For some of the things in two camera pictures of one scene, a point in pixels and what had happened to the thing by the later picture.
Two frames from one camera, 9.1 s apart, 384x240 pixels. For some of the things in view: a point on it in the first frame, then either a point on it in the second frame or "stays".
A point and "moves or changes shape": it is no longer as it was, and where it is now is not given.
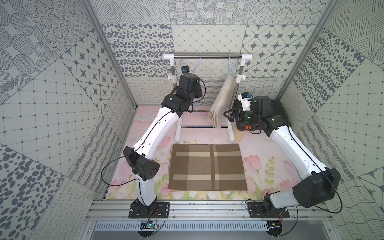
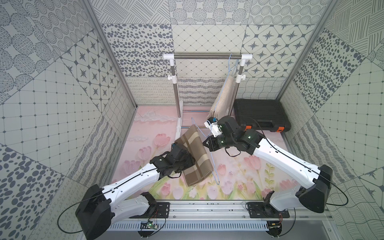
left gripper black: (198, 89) → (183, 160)
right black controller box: (275, 228) stays
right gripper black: (237, 112) → (212, 145)
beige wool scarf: (222, 102) stays
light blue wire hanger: (226, 79) stays
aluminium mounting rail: (115, 211) stays
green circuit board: (151, 225) stays
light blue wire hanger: (181, 60) → (218, 182)
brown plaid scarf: (209, 167) moves or changes shape
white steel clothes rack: (240, 78) stays
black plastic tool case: (265, 114) stays
